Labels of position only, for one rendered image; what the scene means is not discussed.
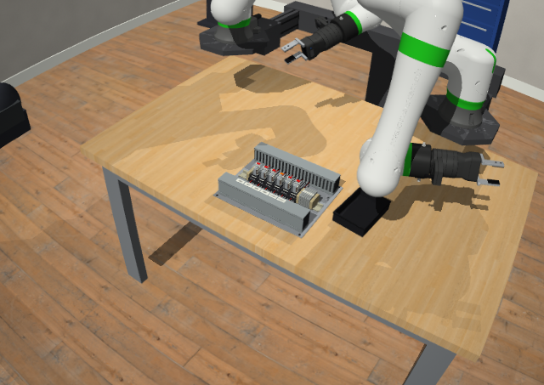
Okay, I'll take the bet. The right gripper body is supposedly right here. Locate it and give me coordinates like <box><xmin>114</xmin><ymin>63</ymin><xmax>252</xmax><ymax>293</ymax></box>
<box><xmin>300</xmin><ymin>13</ymin><xmax>359</xmax><ymax>60</ymax></box>

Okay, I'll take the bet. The grey relay panel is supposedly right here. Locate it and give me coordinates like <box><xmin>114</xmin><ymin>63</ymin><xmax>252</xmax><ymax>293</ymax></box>
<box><xmin>213</xmin><ymin>142</ymin><xmax>343</xmax><ymax>238</ymax></box>

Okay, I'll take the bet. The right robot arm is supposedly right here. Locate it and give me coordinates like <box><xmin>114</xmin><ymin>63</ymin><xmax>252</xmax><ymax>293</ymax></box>
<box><xmin>211</xmin><ymin>0</ymin><xmax>383</xmax><ymax>44</ymax></box>

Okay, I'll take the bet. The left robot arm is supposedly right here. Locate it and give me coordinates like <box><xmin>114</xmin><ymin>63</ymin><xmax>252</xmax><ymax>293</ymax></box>
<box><xmin>357</xmin><ymin>0</ymin><xmax>497</xmax><ymax>197</ymax></box>

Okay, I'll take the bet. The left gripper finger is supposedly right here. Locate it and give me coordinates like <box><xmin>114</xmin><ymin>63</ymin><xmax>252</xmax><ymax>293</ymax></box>
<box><xmin>480</xmin><ymin>154</ymin><xmax>504</xmax><ymax>168</ymax></box>
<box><xmin>477</xmin><ymin>176</ymin><xmax>500</xmax><ymax>186</ymax></box>

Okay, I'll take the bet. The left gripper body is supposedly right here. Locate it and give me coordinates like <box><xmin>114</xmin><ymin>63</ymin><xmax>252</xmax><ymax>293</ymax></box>
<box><xmin>409</xmin><ymin>142</ymin><xmax>481</xmax><ymax>186</ymax></box>

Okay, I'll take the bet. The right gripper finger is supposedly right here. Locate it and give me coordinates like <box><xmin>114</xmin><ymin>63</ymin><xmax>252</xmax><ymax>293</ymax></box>
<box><xmin>284</xmin><ymin>51</ymin><xmax>308</xmax><ymax>64</ymax></box>
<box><xmin>281</xmin><ymin>38</ymin><xmax>305</xmax><ymax>52</ymax></box>

